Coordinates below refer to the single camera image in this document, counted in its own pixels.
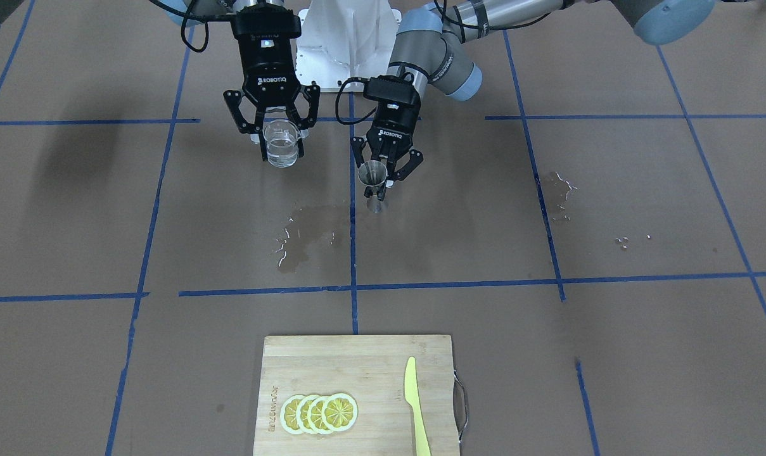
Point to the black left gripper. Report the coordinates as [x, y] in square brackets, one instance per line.
[391, 131]

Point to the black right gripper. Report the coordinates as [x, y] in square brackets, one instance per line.
[271, 87]

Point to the steel double jigger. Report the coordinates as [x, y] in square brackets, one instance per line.
[373, 175]

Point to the clear glass beaker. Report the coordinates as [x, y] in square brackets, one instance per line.
[283, 141]

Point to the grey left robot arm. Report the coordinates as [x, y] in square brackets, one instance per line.
[428, 51]

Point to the bamboo cutting board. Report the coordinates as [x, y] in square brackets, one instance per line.
[370, 368]

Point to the yellow plastic knife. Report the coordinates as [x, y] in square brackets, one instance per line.
[412, 397]

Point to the lemon slice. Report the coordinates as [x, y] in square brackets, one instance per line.
[302, 414]
[340, 412]
[315, 416]
[289, 415]

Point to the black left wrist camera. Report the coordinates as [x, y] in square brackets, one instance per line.
[392, 90]

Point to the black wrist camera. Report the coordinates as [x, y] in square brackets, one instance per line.
[392, 90]
[266, 21]

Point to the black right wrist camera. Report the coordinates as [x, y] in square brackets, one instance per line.
[266, 21]

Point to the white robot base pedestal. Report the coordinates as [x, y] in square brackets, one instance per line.
[344, 39]

